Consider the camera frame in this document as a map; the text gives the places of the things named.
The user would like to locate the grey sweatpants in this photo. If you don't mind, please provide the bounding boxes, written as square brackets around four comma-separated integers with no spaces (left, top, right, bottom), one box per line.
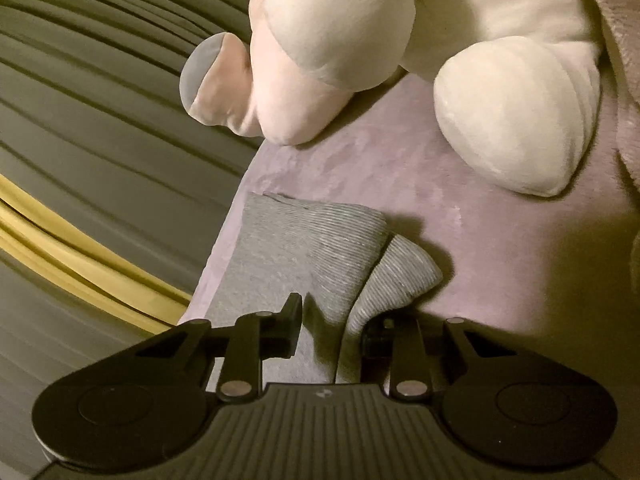
[206,194,442,384]

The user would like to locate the lilac fleece bed blanket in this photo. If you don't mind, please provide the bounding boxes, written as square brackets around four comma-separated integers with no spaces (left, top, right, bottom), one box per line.
[186,0,639,479]

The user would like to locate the yellow curtain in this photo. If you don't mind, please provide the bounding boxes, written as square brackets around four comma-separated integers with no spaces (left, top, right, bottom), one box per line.
[1,178,191,335]

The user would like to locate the grey-green curtain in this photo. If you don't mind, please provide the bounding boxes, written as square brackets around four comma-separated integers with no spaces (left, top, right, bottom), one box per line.
[1,0,258,478]

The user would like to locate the white pink plush toy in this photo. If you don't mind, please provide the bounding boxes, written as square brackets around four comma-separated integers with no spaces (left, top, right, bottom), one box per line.
[179,0,603,197]

